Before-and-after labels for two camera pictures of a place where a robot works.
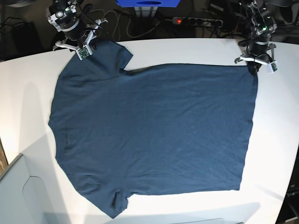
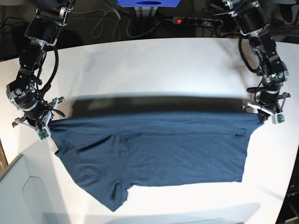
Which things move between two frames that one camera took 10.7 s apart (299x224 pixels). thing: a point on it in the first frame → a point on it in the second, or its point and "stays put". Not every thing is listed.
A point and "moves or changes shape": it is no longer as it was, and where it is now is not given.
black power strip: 197,21 stays put
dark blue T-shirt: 155,129 moves or changes shape
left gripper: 260,52 → 271,102
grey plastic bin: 31,190 stays put
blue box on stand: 148,3 stays put
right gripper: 79,35 → 39,117
